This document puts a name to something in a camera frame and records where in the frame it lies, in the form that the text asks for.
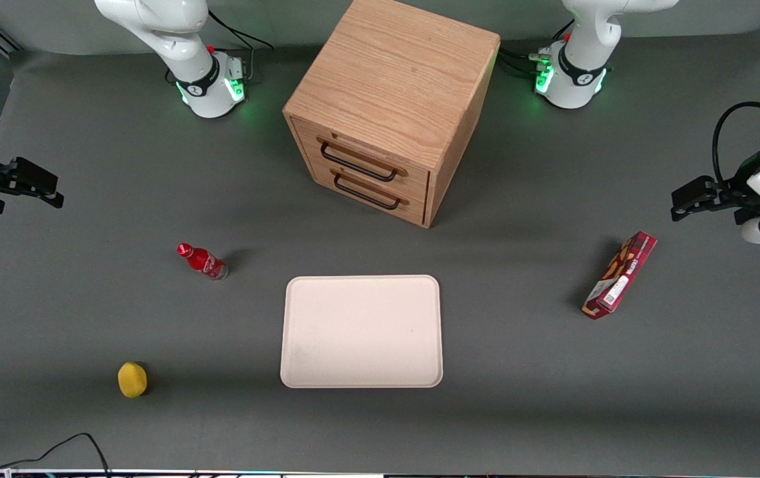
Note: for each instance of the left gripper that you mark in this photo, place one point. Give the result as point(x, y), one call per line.
point(740, 192)

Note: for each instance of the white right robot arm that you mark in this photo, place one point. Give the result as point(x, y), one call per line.
point(174, 33)

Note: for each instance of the wooden drawer cabinet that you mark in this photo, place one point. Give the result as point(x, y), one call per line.
point(393, 73)

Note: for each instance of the red cookie box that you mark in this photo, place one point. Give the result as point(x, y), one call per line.
point(620, 275)

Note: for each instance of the red soda bottle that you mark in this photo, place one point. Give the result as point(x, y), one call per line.
point(204, 261)

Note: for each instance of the yellow lemon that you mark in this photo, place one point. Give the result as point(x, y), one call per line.
point(132, 380)

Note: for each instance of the beige rectangular tray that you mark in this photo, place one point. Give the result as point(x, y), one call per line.
point(361, 332)

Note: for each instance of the aluminium frame rail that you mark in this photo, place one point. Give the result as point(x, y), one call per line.
point(1, 36)

